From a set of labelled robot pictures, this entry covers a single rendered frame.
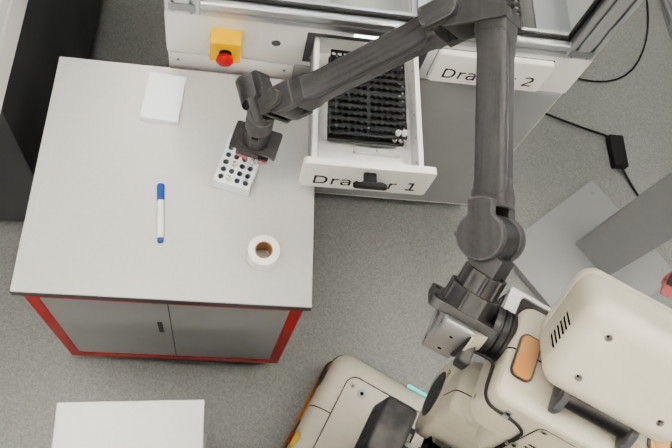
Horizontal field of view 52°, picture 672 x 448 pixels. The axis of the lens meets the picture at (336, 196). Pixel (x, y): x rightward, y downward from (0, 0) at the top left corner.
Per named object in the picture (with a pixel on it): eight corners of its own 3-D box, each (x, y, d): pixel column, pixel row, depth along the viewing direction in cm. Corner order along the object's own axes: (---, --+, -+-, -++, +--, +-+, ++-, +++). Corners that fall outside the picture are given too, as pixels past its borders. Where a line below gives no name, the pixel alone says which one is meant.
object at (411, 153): (418, 185, 159) (425, 173, 153) (306, 175, 155) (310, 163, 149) (411, 42, 175) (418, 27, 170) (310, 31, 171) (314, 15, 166)
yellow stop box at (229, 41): (240, 66, 163) (241, 47, 156) (209, 63, 162) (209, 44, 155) (241, 48, 165) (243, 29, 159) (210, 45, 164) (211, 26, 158)
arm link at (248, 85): (280, 100, 132) (307, 110, 139) (265, 50, 136) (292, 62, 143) (236, 129, 138) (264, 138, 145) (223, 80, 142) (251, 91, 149)
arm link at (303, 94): (459, 14, 112) (485, 36, 121) (450, -16, 114) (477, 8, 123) (260, 115, 134) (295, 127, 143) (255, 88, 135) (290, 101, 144)
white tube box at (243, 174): (248, 197, 158) (249, 190, 155) (212, 186, 158) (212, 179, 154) (263, 152, 163) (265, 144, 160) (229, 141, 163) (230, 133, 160)
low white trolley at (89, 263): (278, 372, 218) (312, 307, 150) (72, 364, 208) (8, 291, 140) (285, 204, 242) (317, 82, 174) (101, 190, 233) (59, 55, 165)
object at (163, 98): (177, 125, 162) (177, 122, 161) (140, 120, 161) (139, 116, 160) (186, 80, 168) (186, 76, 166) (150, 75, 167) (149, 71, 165)
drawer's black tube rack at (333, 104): (400, 152, 161) (407, 138, 155) (325, 145, 158) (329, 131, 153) (397, 72, 170) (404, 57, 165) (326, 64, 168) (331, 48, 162)
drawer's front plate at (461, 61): (536, 92, 178) (555, 67, 168) (427, 80, 173) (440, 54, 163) (535, 86, 178) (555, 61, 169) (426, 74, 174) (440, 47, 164)
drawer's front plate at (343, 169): (423, 195, 159) (437, 174, 150) (298, 185, 155) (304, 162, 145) (423, 188, 160) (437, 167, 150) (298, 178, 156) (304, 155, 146)
